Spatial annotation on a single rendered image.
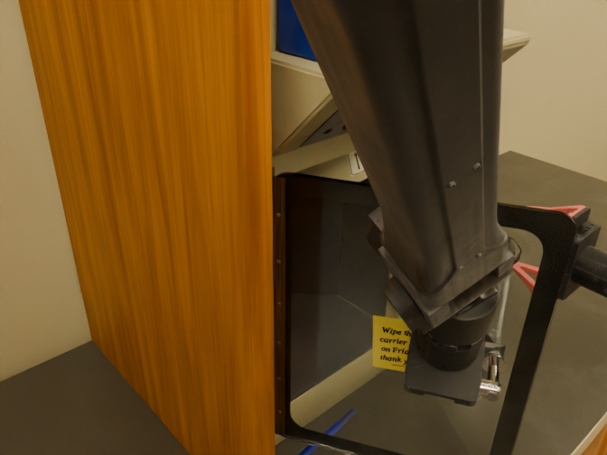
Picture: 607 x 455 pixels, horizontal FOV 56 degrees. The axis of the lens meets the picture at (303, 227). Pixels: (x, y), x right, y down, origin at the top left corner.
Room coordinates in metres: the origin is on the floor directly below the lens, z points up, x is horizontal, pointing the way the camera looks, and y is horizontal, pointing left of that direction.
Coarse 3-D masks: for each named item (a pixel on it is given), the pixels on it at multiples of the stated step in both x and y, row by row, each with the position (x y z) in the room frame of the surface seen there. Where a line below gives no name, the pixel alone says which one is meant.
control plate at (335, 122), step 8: (336, 112) 0.52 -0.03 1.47; (328, 120) 0.52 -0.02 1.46; (336, 120) 0.54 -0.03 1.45; (320, 128) 0.53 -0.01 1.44; (328, 128) 0.55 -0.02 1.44; (336, 128) 0.56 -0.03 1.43; (312, 136) 0.54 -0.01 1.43; (320, 136) 0.56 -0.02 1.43; (328, 136) 0.57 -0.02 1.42; (304, 144) 0.55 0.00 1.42
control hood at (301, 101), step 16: (512, 32) 0.68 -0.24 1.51; (528, 32) 0.69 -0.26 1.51; (512, 48) 0.66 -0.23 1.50; (272, 64) 0.53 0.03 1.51; (288, 64) 0.52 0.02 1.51; (304, 64) 0.52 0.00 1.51; (272, 80) 0.53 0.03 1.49; (288, 80) 0.52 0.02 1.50; (304, 80) 0.50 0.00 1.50; (320, 80) 0.48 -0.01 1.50; (272, 96) 0.53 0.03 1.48; (288, 96) 0.52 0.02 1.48; (304, 96) 0.50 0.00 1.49; (320, 96) 0.48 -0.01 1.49; (272, 112) 0.53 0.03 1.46; (288, 112) 0.52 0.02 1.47; (304, 112) 0.50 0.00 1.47; (320, 112) 0.49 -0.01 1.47; (272, 128) 0.53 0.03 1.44; (288, 128) 0.52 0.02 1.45; (304, 128) 0.51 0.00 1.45; (272, 144) 0.53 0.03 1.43; (288, 144) 0.53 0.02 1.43
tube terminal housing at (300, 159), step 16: (272, 0) 0.57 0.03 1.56; (272, 16) 0.57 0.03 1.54; (272, 32) 0.57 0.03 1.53; (272, 48) 0.57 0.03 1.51; (320, 144) 0.62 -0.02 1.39; (336, 144) 0.64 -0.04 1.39; (352, 144) 0.66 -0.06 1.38; (272, 160) 0.57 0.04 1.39; (288, 160) 0.59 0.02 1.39; (304, 160) 0.60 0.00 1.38; (320, 160) 0.62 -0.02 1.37
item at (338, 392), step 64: (320, 192) 0.53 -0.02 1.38; (320, 256) 0.53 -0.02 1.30; (320, 320) 0.53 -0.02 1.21; (512, 320) 0.47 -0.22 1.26; (320, 384) 0.53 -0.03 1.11; (384, 384) 0.51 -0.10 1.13; (512, 384) 0.47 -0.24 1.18; (384, 448) 0.50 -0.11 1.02; (448, 448) 0.48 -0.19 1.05; (512, 448) 0.46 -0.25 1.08
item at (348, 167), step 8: (352, 152) 0.70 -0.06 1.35; (336, 160) 0.68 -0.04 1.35; (344, 160) 0.68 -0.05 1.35; (352, 160) 0.69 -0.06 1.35; (312, 168) 0.67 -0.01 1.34; (320, 168) 0.67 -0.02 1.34; (328, 168) 0.67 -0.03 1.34; (336, 168) 0.68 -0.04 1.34; (344, 168) 0.68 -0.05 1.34; (352, 168) 0.69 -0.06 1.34; (360, 168) 0.69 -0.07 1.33; (320, 176) 0.67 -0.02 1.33; (328, 176) 0.67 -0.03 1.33; (336, 176) 0.67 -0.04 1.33; (344, 176) 0.68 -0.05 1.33; (352, 176) 0.68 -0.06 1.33; (360, 176) 0.69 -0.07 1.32
